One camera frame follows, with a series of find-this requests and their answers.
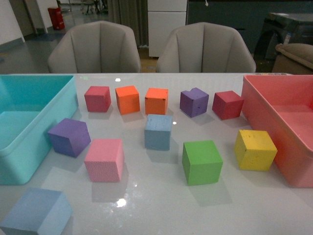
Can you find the teal plastic bin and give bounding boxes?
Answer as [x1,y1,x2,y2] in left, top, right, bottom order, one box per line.
[0,74,78,185]

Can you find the pink foam block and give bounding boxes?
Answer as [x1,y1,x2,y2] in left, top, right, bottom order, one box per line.
[85,139,125,182]

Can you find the orange foam block with marks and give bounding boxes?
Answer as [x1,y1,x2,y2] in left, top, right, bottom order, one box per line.
[145,88,169,115]

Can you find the left grey armchair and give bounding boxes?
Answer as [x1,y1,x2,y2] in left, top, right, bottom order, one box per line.
[47,21,141,73]

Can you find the light blue foam block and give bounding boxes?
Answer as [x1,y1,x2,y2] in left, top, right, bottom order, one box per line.
[144,114,172,151]
[0,188,72,235]

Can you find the brown sofa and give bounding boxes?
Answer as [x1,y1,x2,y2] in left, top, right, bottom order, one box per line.
[272,43,313,75]

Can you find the pink plastic bin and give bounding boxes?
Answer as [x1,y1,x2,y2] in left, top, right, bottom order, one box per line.
[242,75,313,188]

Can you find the white cabinet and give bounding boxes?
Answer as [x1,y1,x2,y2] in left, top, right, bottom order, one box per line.
[148,0,187,57]

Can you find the right grey armchair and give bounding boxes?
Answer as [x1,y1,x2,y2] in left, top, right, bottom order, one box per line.
[156,22,256,73]

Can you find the green foam block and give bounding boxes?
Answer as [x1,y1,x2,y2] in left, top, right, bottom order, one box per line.
[182,140,223,186]

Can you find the grey armchair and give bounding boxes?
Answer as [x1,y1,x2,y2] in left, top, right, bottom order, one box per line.
[47,21,141,73]
[156,22,256,73]

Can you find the grey curtain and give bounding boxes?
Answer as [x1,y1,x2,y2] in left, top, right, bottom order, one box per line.
[107,0,149,47]

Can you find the red bin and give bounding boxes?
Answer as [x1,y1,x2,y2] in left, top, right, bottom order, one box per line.
[48,7,65,30]

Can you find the black appliance box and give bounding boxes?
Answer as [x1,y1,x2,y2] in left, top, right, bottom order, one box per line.
[254,13,313,61]

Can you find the yellow foam block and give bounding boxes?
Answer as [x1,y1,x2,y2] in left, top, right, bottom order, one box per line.
[234,130,278,171]

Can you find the dark red foam block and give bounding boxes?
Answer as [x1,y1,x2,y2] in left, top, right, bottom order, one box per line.
[212,91,244,120]

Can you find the notched purple foam block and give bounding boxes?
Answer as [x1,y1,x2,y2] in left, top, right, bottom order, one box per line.
[179,88,209,118]

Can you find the magenta red foam block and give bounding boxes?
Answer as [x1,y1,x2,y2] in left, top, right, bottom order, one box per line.
[84,86,111,112]

